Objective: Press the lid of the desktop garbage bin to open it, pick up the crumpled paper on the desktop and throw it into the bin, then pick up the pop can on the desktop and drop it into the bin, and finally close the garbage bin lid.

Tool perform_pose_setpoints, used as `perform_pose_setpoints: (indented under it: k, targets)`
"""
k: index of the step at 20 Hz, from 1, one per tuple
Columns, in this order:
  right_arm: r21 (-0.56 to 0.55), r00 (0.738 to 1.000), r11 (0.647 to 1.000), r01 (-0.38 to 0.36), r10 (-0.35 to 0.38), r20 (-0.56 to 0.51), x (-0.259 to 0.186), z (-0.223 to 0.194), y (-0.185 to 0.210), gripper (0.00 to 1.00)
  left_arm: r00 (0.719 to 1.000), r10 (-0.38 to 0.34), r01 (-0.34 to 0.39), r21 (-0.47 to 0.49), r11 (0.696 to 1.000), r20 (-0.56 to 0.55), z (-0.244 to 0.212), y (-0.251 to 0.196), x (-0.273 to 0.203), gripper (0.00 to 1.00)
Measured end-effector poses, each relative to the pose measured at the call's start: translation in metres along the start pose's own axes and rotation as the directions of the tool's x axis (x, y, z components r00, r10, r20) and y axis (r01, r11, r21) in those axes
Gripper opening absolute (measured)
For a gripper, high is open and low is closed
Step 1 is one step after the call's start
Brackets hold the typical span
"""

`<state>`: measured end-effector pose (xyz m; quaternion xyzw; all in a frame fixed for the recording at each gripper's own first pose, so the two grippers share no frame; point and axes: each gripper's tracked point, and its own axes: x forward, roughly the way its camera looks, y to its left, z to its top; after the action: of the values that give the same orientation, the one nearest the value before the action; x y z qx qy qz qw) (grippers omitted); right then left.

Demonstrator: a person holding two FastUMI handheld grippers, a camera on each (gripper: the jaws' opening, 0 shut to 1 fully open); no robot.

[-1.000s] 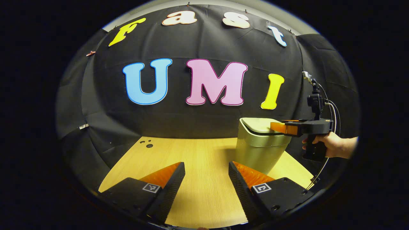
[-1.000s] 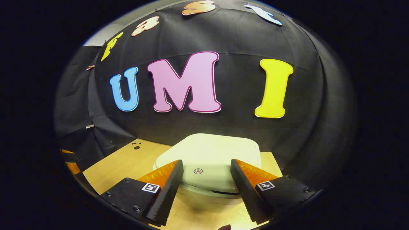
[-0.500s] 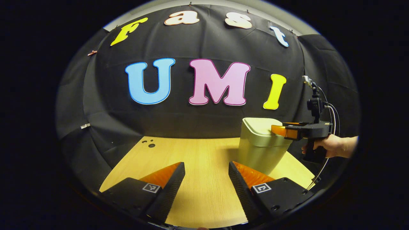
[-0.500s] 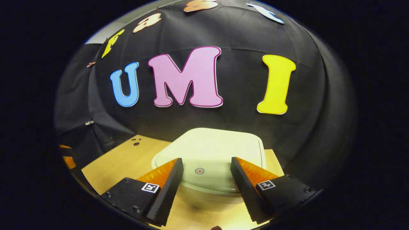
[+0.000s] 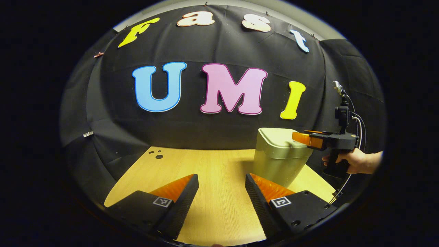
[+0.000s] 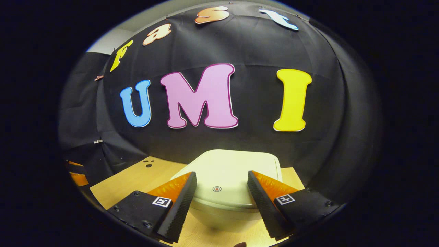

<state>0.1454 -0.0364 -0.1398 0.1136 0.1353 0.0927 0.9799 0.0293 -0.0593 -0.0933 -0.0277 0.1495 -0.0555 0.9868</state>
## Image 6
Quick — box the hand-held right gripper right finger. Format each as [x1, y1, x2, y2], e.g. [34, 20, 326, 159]
[247, 170, 340, 240]

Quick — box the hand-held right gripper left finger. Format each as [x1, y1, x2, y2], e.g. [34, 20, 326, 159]
[107, 172, 198, 243]

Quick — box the green desktop garbage bin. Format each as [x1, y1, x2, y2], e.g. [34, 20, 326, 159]
[170, 149, 283, 234]

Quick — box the wooden desktop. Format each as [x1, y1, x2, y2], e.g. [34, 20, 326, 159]
[90, 156, 306, 247]

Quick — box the black backdrop cloth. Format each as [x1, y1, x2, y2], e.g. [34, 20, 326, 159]
[58, 3, 383, 206]

